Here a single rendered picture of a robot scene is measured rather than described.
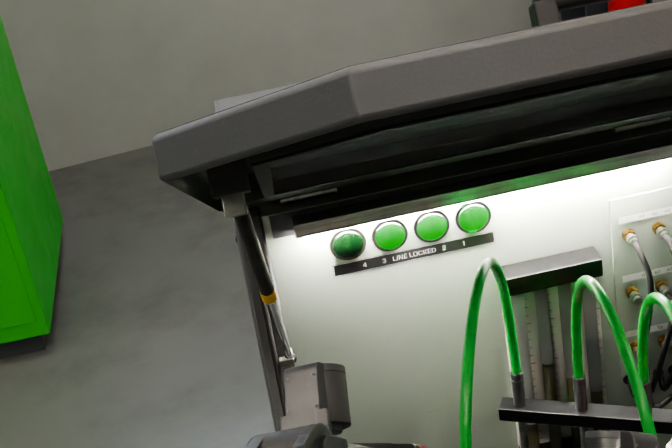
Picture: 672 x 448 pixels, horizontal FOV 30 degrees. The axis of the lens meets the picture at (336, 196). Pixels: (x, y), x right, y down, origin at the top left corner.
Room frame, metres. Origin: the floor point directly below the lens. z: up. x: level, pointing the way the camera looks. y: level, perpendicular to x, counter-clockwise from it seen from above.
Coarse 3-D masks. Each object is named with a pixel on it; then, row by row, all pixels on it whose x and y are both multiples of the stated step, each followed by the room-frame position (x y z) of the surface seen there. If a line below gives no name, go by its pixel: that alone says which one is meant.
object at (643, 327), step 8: (648, 296) 1.32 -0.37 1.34; (656, 296) 1.29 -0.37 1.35; (664, 296) 1.29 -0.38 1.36; (648, 304) 1.32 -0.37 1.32; (664, 304) 1.27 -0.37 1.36; (640, 312) 1.35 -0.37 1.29; (648, 312) 1.34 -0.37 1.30; (640, 320) 1.35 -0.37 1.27; (648, 320) 1.35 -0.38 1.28; (640, 328) 1.36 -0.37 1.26; (648, 328) 1.36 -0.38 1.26; (640, 336) 1.36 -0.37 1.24; (640, 344) 1.36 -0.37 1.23; (640, 352) 1.37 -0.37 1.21; (640, 360) 1.37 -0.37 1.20; (640, 368) 1.37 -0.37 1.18; (648, 368) 1.37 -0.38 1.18; (648, 376) 1.37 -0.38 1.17; (648, 384) 1.37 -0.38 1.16; (648, 392) 1.37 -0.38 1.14; (648, 400) 1.37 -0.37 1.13
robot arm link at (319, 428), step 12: (276, 432) 0.91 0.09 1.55; (288, 432) 0.90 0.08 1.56; (300, 432) 0.89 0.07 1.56; (312, 432) 0.89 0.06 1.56; (324, 432) 0.91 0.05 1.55; (252, 444) 0.90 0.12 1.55; (264, 444) 0.90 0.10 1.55; (276, 444) 0.89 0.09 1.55; (288, 444) 0.89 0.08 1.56; (300, 444) 0.87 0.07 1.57; (312, 444) 0.88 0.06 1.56
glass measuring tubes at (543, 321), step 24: (528, 264) 1.51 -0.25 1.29; (552, 264) 1.50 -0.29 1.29; (576, 264) 1.49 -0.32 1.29; (600, 264) 1.49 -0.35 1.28; (528, 288) 1.49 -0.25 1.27; (552, 288) 1.52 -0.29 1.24; (528, 312) 1.52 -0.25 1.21; (552, 312) 1.52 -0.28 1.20; (528, 336) 1.52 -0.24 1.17; (552, 336) 1.52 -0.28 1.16; (600, 336) 1.52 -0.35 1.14; (528, 360) 1.50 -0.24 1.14; (552, 360) 1.50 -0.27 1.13; (600, 360) 1.52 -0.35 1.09; (528, 384) 1.49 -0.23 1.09; (552, 384) 1.50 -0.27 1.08; (600, 384) 1.50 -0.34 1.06; (528, 432) 1.50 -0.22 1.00; (552, 432) 1.50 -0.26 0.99; (576, 432) 1.50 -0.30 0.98
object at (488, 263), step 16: (480, 272) 1.29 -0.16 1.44; (496, 272) 1.38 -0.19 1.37; (480, 288) 1.26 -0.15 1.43; (480, 304) 1.24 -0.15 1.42; (512, 320) 1.43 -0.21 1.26; (464, 336) 1.20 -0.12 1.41; (512, 336) 1.44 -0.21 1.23; (464, 352) 1.18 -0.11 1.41; (512, 352) 1.44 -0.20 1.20; (464, 368) 1.16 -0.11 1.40; (512, 368) 1.44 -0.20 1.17; (464, 384) 1.15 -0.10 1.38; (464, 400) 1.13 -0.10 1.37; (464, 416) 1.12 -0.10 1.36; (464, 432) 1.11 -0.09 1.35
